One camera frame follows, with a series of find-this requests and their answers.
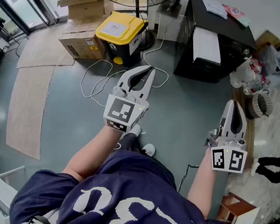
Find person's black trousers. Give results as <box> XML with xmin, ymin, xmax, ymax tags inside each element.
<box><xmin>118</xmin><ymin>131</ymin><xmax>153</xmax><ymax>159</ymax></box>

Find person's right white shoe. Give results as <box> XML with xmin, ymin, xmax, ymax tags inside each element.
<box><xmin>141</xmin><ymin>143</ymin><xmax>157</xmax><ymax>158</ymax></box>

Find black cabinet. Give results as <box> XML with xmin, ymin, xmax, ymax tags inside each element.
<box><xmin>173</xmin><ymin>0</ymin><xmax>263</xmax><ymax>88</ymax></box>

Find clear plastic bag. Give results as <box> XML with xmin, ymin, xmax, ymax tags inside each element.
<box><xmin>253</xmin><ymin>42</ymin><xmax>280</xmax><ymax>87</ymax></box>

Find person's left white shoe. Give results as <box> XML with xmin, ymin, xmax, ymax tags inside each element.
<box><xmin>128</xmin><ymin>123</ymin><xmax>143</xmax><ymax>137</ymax></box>

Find black bin with yellow lid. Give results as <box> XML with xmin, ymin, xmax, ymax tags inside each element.
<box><xmin>91</xmin><ymin>9</ymin><xmax>149</xmax><ymax>69</ymax></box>

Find brown and white cabinet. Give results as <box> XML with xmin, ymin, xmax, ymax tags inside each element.
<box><xmin>216</xmin><ymin>191</ymin><xmax>262</xmax><ymax>224</ymax></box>

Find wide beige floor mat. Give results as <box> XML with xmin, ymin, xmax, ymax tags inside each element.
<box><xmin>16</xmin><ymin>19</ymin><xmax>79</xmax><ymax>76</ymax></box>

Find pink and teal card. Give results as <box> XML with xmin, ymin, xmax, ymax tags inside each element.
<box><xmin>221</xmin><ymin>4</ymin><xmax>253</xmax><ymax>28</ymax></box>

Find open-flap cardboard box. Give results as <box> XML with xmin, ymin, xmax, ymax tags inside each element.
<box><xmin>55</xmin><ymin>0</ymin><xmax>116</xmax><ymax>25</ymax></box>

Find person's left forearm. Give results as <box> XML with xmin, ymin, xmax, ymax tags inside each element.
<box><xmin>61</xmin><ymin>120</ymin><xmax>129</xmax><ymax>188</ymax></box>

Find clear plastic bottle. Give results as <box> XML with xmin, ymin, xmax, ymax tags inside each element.
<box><xmin>242</xmin><ymin>76</ymin><xmax>266</xmax><ymax>98</ymax></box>

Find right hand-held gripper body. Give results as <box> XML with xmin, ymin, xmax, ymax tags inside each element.
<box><xmin>202</xmin><ymin>128</ymin><xmax>250</xmax><ymax>175</ymax></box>

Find long beige floor mat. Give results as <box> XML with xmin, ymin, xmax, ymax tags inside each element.
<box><xmin>3</xmin><ymin>60</ymin><xmax>56</xmax><ymax>161</ymax></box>

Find white folded cloth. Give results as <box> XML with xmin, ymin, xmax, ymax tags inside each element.
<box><xmin>200</xmin><ymin>0</ymin><xmax>230</xmax><ymax>20</ymax></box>

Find ribbed grey round basket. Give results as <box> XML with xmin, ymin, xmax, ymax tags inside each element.
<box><xmin>245</xmin><ymin>90</ymin><xmax>276</xmax><ymax>122</ymax></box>

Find white low cabinet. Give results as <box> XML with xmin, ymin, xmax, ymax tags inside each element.
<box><xmin>153</xmin><ymin>0</ymin><xmax>186</xmax><ymax>43</ymax></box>

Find white floor cable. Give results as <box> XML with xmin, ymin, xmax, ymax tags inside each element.
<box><xmin>78</xmin><ymin>7</ymin><xmax>176</xmax><ymax>115</ymax></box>

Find person's navy printed shirt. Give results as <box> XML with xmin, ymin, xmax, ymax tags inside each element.
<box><xmin>8</xmin><ymin>137</ymin><xmax>242</xmax><ymax>224</ymax></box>

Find person's white shoe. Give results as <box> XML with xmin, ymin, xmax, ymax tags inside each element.
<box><xmin>141</xmin><ymin>143</ymin><xmax>157</xmax><ymax>158</ymax></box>
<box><xmin>128</xmin><ymin>123</ymin><xmax>143</xmax><ymax>137</ymax></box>

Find white plastic bag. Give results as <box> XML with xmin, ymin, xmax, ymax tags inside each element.
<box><xmin>228</xmin><ymin>55</ymin><xmax>259</xmax><ymax>90</ymax></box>

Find person's right forearm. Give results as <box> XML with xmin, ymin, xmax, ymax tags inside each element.
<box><xmin>184</xmin><ymin>146</ymin><xmax>220</xmax><ymax>221</ymax></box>

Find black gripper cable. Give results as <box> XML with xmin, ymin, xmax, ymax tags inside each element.
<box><xmin>176</xmin><ymin>163</ymin><xmax>200</xmax><ymax>195</ymax></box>

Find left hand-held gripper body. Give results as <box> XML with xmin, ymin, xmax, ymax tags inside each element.
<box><xmin>102</xmin><ymin>80</ymin><xmax>152</xmax><ymax>136</ymax></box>

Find white padded strap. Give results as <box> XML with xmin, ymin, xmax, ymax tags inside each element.
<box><xmin>18</xmin><ymin>205</ymin><xmax>60</xmax><ymax>224</ymax></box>

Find flat brown cardboard sheet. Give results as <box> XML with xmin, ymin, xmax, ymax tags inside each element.
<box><xmin>254</xmin><ymin>28</ymin><xmax>280</xmax><ymax>54</ymax></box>

